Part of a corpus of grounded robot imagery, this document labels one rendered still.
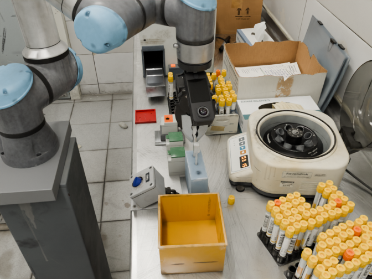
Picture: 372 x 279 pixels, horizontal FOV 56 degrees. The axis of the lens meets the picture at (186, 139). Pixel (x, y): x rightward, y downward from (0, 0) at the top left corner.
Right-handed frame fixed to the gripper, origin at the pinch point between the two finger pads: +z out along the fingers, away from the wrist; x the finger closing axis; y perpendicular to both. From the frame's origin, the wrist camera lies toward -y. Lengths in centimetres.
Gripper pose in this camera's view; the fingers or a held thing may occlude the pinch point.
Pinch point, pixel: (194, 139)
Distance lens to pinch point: 83.3
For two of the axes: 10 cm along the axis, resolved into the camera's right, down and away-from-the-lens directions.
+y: -1.4, -6.3, 7.6
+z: 0.0, 7.7, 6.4
